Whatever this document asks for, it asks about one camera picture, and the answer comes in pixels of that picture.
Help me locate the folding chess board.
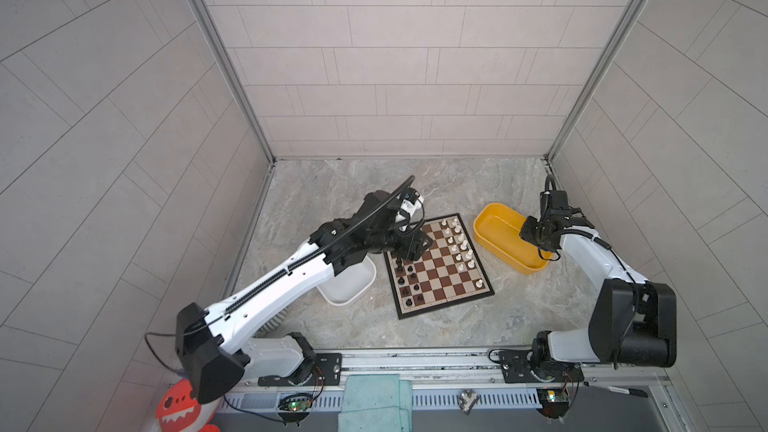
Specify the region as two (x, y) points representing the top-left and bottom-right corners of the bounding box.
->
(384, 213), (495, 320)

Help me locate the yellow plastic bowl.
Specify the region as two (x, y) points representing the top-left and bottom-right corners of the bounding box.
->
(473, 203), (553, 275)

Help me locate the white plastic tray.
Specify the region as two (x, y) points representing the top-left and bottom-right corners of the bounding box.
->
(317, 257), (377, 307)

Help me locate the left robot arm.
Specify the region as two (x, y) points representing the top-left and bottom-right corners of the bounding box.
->
(174, 176), (432, 404)

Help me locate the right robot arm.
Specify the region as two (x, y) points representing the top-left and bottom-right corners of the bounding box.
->
(520, 174), (677, 381)

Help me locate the green cloth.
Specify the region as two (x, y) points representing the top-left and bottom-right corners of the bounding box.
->
(337, 375), (413, 432)

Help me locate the red shark plush toy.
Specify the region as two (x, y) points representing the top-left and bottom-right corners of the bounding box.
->
(155, 379), (221, 432)

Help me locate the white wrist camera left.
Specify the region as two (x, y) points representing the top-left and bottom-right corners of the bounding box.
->
(400, 188), (424, 215)

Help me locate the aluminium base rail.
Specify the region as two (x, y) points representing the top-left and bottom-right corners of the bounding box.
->
(337, 346), (670, 388)

